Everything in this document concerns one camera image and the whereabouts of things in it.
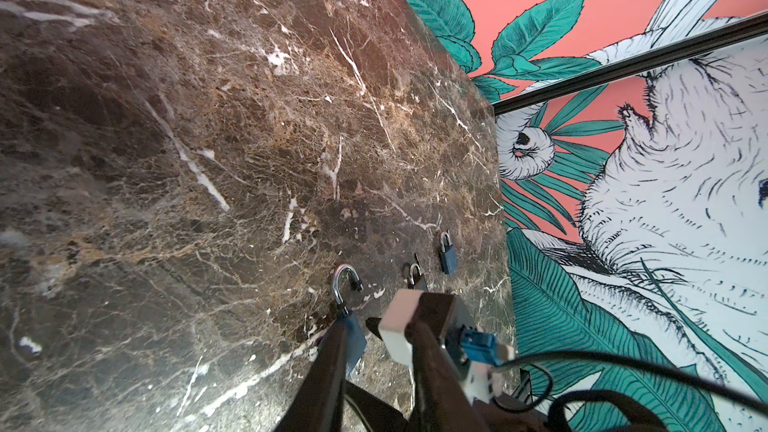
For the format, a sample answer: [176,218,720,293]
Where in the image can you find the black padlock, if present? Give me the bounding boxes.
[407,261,428,291]

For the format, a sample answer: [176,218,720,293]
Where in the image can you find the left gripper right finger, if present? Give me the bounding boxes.
[406,320,489,431]

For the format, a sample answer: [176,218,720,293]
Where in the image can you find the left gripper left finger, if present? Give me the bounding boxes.
[274,321,347,431]

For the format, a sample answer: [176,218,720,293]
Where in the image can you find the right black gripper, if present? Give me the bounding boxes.
[472,400,549,432]

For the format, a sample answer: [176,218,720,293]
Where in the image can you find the blue padlock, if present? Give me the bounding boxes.
[331,264,367,378]
[439,231,458,275]

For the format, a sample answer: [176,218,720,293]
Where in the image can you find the right black frame post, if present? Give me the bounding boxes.
[493,12,767,116]

